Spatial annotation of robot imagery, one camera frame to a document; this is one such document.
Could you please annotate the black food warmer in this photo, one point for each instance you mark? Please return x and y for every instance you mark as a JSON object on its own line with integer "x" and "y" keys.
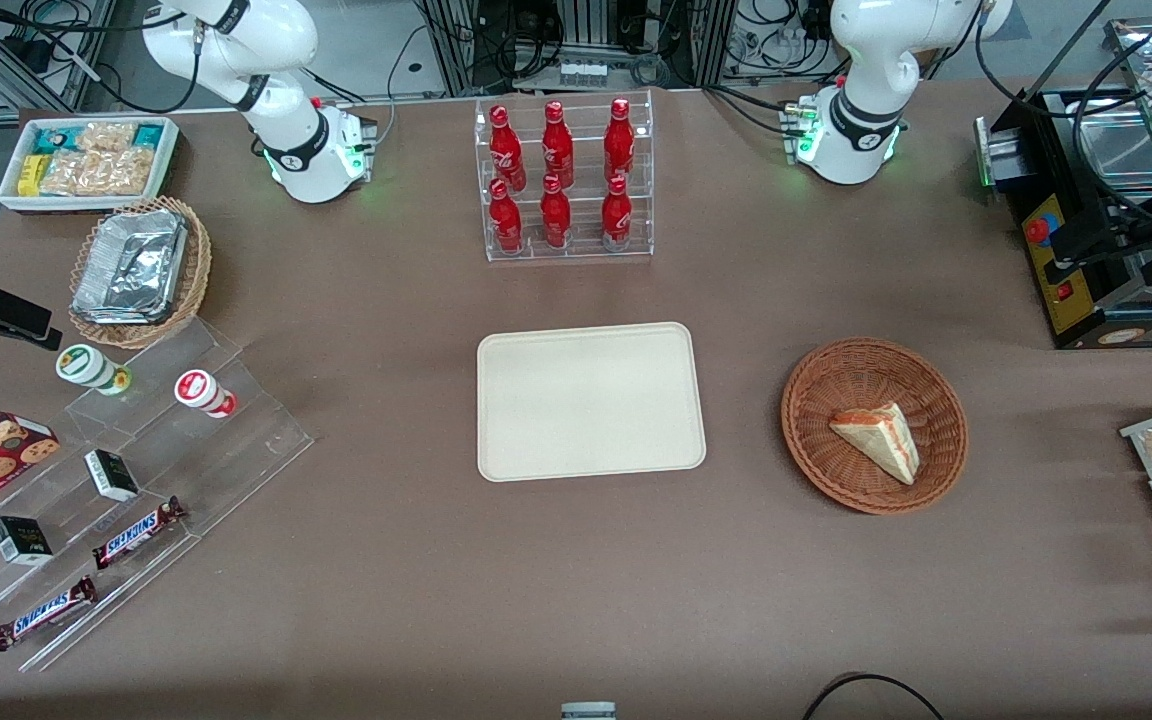
{"x": 1056, "y": 300}

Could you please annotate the small black box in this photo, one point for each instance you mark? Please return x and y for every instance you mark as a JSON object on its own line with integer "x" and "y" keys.
{"x": 21, "y": 540}
{"x": 111, "y": 475}

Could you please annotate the red cola bottle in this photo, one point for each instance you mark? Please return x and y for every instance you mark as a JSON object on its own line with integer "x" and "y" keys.
{"x": 555, "y": 215}
{"x": 557, "y": 145}
{"x": 616, "y": 215}
{"x": 505, "y": 220}
{"x": 619, "y": 140}
{"x": 506, "y": 150}

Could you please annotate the clear acrylic bottle rack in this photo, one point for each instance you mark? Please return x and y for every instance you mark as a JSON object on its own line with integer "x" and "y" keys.
{"x": 581, "y": 245}

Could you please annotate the Snickers bar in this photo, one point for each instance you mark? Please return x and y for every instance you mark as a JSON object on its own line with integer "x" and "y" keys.
{"x": 44, "y": 613}
{"x": 136, "y": 533}

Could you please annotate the aluminium frame rack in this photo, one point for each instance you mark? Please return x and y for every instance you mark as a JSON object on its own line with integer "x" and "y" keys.
{"x": 586, "y": 25}

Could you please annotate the red lid yogurt cup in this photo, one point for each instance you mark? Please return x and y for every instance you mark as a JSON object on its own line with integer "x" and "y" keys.
{"x": 201, "y": 391}

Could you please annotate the large round wicker basket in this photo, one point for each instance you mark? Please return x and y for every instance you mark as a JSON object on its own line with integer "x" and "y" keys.
{"x": 826, "y": 440}

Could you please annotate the clear cracker pack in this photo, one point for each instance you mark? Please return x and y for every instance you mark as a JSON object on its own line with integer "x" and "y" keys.
{"x": 106, "y": 135}
{"x": 101, "y": 172}

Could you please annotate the beige plastic tray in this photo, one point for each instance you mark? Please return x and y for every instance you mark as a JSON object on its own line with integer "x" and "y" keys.
{"x": 591, "y": 400}

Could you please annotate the white power strip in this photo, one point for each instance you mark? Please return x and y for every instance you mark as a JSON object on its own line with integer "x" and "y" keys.
{"x": 583, "y": 74}

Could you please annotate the grey device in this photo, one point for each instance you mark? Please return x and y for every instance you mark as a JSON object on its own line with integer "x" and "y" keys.
{"x": 588, "y": 711}

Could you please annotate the triangular sandwich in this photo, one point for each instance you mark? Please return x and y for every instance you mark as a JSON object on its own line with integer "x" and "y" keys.
{"x": 881, "y": 440}

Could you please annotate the yellow snack packet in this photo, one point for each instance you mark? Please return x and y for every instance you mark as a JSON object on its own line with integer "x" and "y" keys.
{"x": 30, "y": 175}

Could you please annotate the black camera clamp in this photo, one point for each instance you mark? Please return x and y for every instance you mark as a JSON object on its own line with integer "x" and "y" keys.
{"x": 1, "y": 312}

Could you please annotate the small wicker basket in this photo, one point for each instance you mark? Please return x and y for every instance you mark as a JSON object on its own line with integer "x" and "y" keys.
{"x": 198, "y": 270}

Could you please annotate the aluminium foil container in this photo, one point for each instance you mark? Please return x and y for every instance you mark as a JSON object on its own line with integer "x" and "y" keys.
{"x": 131, "y": 265}

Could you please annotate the green lid yogurt cup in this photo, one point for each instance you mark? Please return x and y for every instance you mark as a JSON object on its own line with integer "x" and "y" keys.
{"x": 86, "y": 366}

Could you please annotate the teal snack packet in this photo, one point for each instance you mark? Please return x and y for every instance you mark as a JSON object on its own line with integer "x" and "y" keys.
{"x": 52, "y": 140}
{"x": 148, "y": 136}

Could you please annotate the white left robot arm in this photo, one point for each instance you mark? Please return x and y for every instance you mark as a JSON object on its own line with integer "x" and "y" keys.
{"x": 861, "y": 60}

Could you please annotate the clear acrylic step display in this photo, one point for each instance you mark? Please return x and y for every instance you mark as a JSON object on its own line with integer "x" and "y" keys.
{"x": 236, "y": 450}

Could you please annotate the white snack bin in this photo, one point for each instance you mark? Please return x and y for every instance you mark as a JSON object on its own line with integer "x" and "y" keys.
{"x": 11, "y": 195}

